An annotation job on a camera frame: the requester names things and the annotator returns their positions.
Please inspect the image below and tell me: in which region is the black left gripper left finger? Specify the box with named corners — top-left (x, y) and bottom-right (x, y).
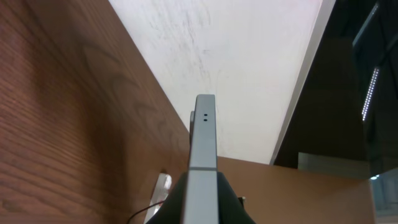
top-left (147, 172), bottom-right (187, 224)

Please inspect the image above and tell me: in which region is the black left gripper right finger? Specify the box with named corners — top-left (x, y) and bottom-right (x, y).
top-left (217, 172), bottom-right (255, 224)

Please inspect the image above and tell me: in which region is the blue Galaxy smartphone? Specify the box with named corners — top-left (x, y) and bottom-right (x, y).
top-left (181, 95), bottom-right (219, 224)

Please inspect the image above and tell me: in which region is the black charger cable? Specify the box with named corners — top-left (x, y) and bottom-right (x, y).
top-left (126, 199), bottom-right (165, 224)

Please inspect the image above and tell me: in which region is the white power strip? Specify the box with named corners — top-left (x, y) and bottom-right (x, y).
top-left (144, 173), bottom-right (172, 223)

